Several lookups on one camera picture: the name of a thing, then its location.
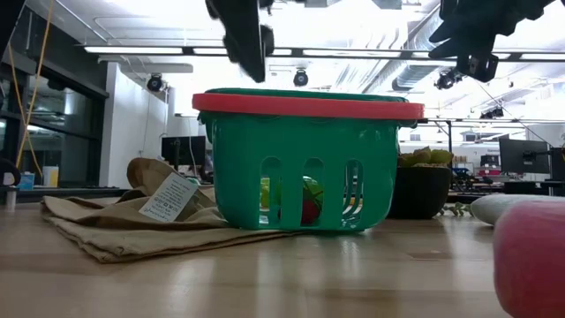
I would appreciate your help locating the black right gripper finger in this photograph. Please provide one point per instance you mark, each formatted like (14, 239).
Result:
(452, 33)
(468, 49)

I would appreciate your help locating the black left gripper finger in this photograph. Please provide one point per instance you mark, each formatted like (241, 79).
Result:
(245, 40)
(267, 40)

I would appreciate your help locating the lime green toy fruit piece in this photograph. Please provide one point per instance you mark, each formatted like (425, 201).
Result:
(265, 192)

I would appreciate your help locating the red toy strawberry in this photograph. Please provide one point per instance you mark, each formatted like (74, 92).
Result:
(310, 212)

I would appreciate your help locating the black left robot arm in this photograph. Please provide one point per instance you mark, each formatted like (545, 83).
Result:
(9, 22)

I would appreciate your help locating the black ceiling spotlight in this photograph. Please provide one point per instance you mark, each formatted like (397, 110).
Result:
(492, 113)
(155, 83)
(446, 79)
(300, 78)

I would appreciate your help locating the green basket with orange rim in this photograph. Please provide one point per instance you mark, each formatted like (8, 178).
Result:
(309, 141)

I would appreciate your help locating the long ceiling light strip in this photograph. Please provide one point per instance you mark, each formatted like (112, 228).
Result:
(132, 50)

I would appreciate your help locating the black computer monitor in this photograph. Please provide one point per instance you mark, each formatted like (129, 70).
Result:
(523, 154)
(185, 150)
(558, 163)

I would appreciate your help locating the potted succulent plant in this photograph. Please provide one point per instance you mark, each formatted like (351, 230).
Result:
(419, 190)

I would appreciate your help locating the white plaid dish towel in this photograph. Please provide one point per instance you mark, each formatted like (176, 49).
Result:
(499, 207)

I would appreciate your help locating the pink rounded object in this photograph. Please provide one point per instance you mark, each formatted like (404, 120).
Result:
(529, 265)

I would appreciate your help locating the tan folded cloth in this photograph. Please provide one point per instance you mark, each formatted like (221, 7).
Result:
(132, 234)

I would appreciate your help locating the white yellow container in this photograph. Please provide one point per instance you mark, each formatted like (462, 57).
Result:
(50, 176)

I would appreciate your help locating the small blue box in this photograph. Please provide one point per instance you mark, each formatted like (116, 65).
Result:
(26, 182)

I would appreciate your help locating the black round object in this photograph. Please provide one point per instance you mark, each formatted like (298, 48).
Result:
(9, 170)

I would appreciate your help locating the small white cylinder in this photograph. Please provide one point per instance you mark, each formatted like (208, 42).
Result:
(11, 199)

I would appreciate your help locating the silver ventilation duct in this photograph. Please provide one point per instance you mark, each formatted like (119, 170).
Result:
(410, 77)

